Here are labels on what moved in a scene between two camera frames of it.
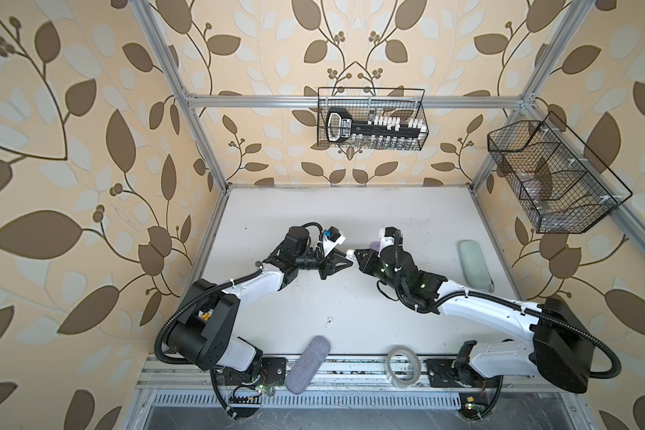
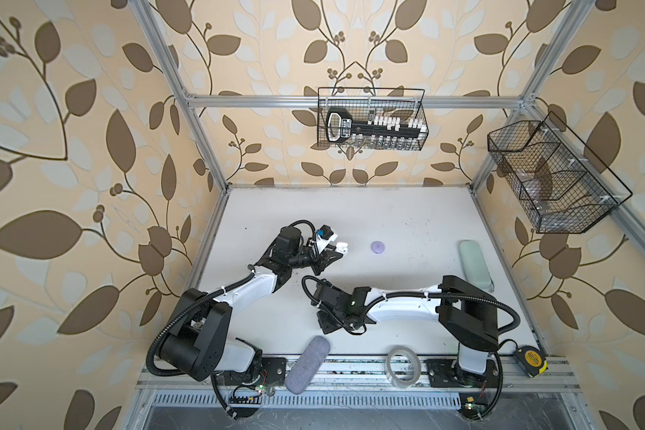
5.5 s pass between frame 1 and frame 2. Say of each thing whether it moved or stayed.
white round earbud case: moved
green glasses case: stayed
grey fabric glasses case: stayed
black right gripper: moved
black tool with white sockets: stayed
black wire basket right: stayed
